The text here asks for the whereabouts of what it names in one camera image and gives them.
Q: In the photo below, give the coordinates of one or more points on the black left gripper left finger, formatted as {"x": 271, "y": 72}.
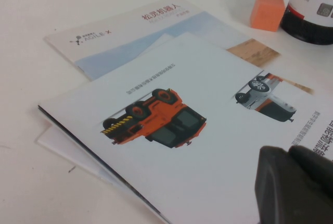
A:
{"x": 291, "y": 198}

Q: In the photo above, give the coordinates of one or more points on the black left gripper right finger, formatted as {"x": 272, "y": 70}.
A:
{"x": 316, "y": 164}

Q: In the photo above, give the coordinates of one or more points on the black mesh pen holder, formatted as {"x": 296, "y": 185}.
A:
{"x": 307, "y": 10}

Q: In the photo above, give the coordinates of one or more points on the Leador logistics brochure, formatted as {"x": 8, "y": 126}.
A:
{"x": 213, "y": 161}

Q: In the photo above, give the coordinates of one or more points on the orange foam cube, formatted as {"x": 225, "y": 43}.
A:
{"x": 266, "y": 13}

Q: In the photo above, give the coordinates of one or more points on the AgileX brochure blue wood cover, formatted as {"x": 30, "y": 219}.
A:
{"x": 125, "y": 44}

